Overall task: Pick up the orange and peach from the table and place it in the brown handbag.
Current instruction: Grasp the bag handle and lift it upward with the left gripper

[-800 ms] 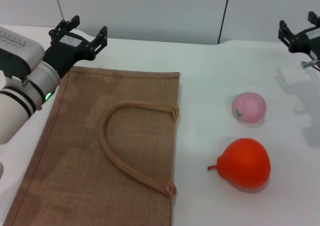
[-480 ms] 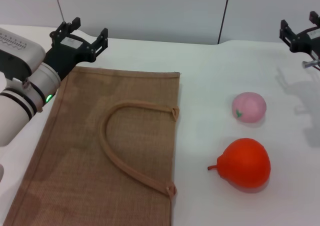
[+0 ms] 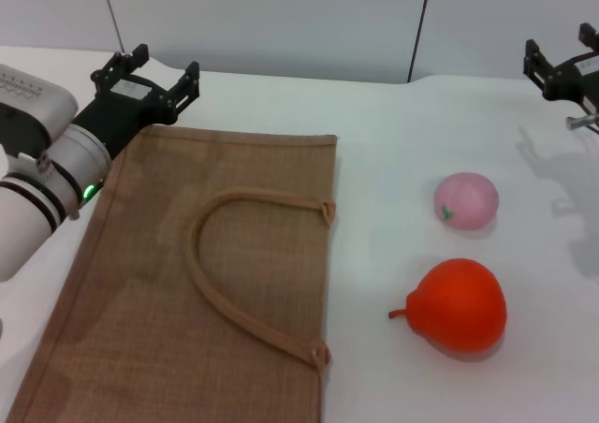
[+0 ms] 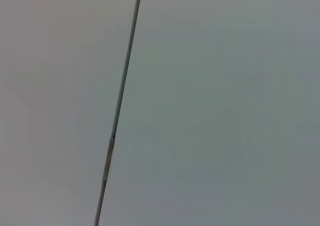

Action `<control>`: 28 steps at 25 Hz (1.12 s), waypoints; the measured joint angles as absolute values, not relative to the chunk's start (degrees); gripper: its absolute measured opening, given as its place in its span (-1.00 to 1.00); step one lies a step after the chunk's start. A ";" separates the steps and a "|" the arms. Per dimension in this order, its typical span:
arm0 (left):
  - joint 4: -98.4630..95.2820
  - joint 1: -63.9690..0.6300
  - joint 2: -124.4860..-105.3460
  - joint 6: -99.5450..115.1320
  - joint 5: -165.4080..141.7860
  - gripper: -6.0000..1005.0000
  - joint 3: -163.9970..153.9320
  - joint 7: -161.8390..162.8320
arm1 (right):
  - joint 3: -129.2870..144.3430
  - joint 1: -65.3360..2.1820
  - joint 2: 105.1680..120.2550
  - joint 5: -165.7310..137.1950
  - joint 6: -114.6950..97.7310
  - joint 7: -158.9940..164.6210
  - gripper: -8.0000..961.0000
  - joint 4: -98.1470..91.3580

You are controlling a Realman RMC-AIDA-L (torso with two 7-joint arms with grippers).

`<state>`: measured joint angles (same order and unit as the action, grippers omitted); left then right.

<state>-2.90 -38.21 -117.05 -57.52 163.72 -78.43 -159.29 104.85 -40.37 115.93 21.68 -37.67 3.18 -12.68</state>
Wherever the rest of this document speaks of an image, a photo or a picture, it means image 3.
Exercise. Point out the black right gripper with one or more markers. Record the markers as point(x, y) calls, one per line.
point(582, 79)

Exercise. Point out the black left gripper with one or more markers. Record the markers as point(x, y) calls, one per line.
point(124, 107)

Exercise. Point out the pink toy peach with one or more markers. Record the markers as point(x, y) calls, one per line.
point(465, 200)

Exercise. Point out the brown woven handbag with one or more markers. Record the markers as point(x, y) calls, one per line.
point(187, 278)

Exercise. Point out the orange toy fruit with stem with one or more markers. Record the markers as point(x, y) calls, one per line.
point(461, 306)

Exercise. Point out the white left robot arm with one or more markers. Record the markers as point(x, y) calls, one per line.
point(33, 170)

